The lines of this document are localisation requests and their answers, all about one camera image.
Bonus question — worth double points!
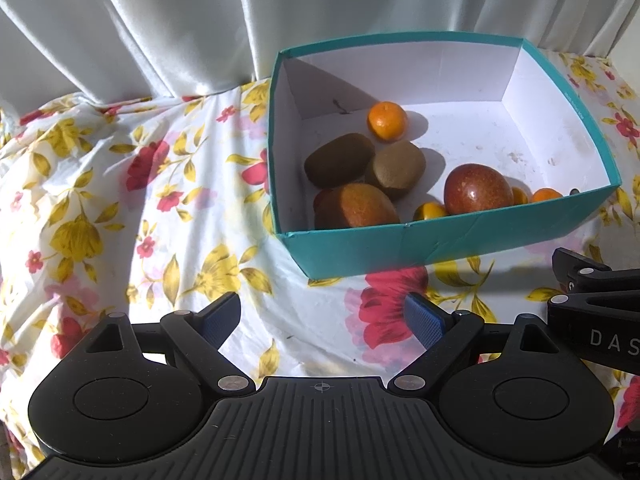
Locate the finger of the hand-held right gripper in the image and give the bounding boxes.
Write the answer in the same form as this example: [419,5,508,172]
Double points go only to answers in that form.
[552,247,614,293]

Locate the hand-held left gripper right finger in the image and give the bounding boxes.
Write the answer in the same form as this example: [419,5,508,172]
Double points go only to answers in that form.
[387,292,557,395]

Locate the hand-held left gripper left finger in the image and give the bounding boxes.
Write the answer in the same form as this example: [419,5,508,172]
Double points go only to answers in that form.
[84,291,257,397]

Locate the teal cardboard box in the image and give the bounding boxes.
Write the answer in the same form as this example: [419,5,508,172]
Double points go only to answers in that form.
[266,31,623,279]

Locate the red-brown mango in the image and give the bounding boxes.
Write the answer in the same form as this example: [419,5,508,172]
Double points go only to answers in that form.
[314,183,401,231]

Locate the red speckled apple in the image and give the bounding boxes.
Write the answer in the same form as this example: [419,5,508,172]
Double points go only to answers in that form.
[443,163,514,216]

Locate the brown kiwi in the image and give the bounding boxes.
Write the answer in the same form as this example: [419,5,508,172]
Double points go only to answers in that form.
[365,140,427,200]
[304,133,377,189]

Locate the floral printed cloth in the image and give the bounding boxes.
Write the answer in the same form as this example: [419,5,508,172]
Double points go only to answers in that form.
[0,50,640,480]

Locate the white curtain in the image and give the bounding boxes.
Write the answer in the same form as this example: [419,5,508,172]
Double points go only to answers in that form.
[0,0,636,106]

